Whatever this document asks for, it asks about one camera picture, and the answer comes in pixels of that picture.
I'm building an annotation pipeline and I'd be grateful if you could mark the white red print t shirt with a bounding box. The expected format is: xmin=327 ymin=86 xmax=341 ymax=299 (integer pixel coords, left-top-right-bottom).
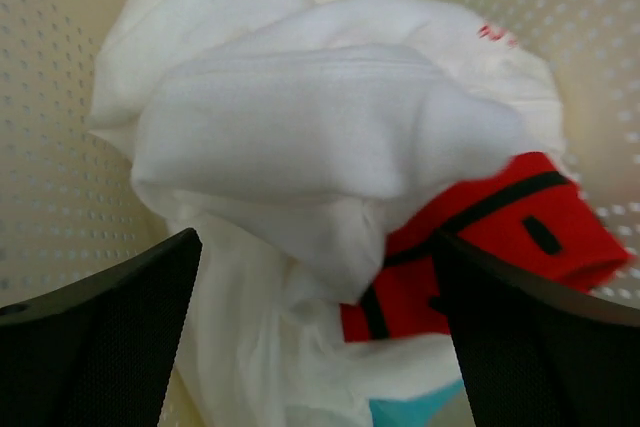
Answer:
xmin=85 ymin=0 xmax=631 ymax=427

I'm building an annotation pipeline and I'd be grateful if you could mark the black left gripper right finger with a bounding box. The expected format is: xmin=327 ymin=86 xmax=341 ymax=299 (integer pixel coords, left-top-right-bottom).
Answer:
xmin=432 ymin=233 xmax=639 ymax=426

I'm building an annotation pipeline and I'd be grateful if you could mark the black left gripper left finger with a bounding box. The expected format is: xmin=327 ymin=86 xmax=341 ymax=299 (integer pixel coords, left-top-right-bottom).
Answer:
xmin=1 ymin=229 xmax=202 ymax=427

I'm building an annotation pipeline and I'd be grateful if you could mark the cream plastic laundry basket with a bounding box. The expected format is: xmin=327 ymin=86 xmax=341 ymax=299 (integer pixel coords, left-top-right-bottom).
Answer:
xmin=0 ymin=0 xmax=640 ymax=427

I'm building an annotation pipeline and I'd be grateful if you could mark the light blue t shirt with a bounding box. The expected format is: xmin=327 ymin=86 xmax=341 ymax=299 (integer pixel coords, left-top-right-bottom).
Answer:
xmin=369 ymin=380 xmax=464 ymax=427

